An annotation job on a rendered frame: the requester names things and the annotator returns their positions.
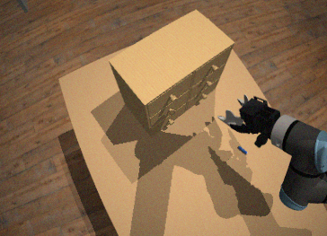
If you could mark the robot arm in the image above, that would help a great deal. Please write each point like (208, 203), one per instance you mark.
(307, 145)

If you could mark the tan wooden chest of drawers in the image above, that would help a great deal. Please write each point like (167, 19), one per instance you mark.
(156, 63)

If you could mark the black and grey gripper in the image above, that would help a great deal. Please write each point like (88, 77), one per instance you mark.
(253, 114)

